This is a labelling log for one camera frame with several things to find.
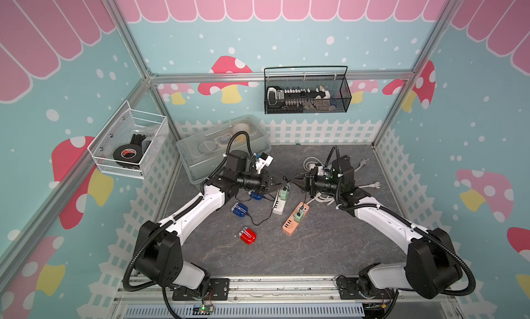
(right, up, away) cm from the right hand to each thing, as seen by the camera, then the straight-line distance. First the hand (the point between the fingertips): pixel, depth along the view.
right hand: (289, 177), depth 74 cm
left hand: (-2, -4, -2) cm, 5 cm away
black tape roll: (-55, +9, -4) cm, 56 cm away
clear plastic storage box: (-36, +10, +15) cm, 40 cm away
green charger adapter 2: (+5, -17, +11) cm, 21 cm away
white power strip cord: (+44, +6, +37) cm, 58 cm away
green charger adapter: (-1, -9, +18) cm, 20 cm away
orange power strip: (+2, -21, +13) cm, 25 cm away
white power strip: (-3, -14, +20) cm, 24 cm away
